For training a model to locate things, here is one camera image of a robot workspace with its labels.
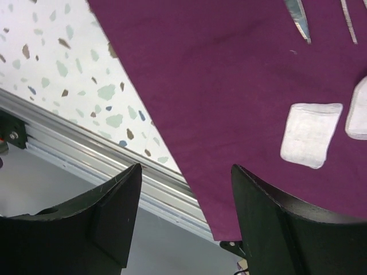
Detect white gauze pad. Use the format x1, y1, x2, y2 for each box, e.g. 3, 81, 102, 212
280, 103, 343, 169
345, 77, 366, 140

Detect black bracket with cables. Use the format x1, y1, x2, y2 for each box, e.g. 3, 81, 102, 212
0, 111, 28, 155

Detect steel hemostat forceps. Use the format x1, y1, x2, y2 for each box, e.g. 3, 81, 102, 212
340, 0, 358, 45

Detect steel surgical scissors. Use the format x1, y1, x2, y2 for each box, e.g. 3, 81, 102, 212
283, 0, 311, 44

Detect purple cloth mat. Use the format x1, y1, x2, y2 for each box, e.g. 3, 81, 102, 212
89, 1, 366, 241

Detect aluminium table edge rail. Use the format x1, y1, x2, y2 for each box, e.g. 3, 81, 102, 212
1, 90, 214, 242

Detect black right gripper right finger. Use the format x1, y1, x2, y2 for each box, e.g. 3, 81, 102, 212
231, 164, 366, 274

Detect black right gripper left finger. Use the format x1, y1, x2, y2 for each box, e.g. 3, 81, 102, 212
1, 164, 142, 274

